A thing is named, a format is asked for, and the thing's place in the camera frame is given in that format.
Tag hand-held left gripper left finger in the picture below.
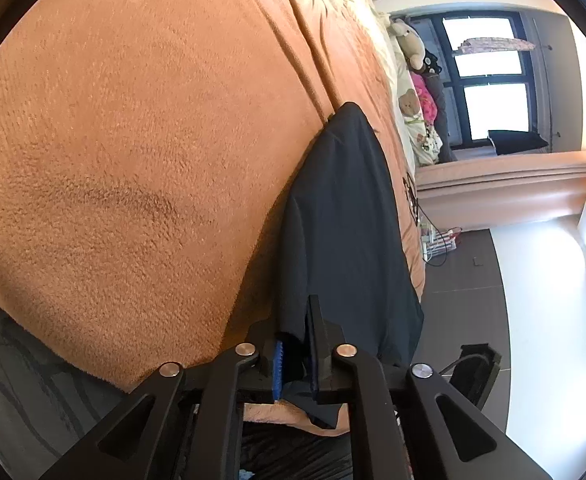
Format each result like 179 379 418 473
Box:
38 320 286 480

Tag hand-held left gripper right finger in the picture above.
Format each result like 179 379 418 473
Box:
305 294 554 480

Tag black pants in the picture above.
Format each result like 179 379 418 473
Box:
273 101 425 430

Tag grey long pillow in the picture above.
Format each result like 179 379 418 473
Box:
425 74 460 163

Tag black framed window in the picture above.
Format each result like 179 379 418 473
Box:
413 9 556 152

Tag bear print pillow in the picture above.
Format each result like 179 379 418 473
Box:
395 57 444 167

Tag orange blanket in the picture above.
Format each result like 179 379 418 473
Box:
0 0 426 433

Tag pink plush toy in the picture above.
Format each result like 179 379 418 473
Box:
412 72 438 122

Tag black plush toy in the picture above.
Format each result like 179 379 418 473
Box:
419 49 444 77

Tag floral hanging garment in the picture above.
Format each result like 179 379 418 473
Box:
452 35 538 57

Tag cream plush toy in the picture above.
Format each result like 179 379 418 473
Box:
389 17 426 72

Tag cream duvet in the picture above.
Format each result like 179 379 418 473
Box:
303 0 418 171

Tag black cable bundle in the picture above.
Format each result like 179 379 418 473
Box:
402 171 422 223

